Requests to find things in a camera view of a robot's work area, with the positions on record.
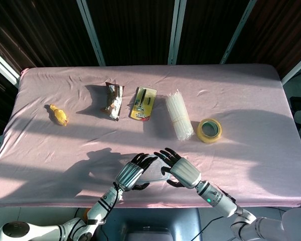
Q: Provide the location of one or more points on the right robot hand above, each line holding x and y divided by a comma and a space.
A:
181, 170

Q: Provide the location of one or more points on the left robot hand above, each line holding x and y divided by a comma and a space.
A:
130, 173

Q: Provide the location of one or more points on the clear plastic container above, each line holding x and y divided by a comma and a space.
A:
154, 173

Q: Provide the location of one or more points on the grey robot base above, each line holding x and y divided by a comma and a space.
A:
150, 224

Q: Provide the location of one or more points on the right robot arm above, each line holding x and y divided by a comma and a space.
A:
240, 211

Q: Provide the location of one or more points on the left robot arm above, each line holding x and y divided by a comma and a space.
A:
85, 218

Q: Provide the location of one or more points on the yellow tape roll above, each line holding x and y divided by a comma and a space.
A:
210, 130

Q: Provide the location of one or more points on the bundle of clear straws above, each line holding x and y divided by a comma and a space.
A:
178, 115

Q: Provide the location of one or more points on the yellow razor blister pack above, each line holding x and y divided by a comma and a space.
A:
143, 104

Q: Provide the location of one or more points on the pink tablecloth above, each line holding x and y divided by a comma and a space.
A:
150, 105

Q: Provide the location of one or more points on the brown snack wrapper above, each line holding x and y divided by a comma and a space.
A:
113, 101

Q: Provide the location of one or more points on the yellow rubber chicken toy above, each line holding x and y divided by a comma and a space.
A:
59, 115

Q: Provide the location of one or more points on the white metal frame post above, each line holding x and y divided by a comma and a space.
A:
91, 31
237, 31
3, 67
176, 31
296, 67

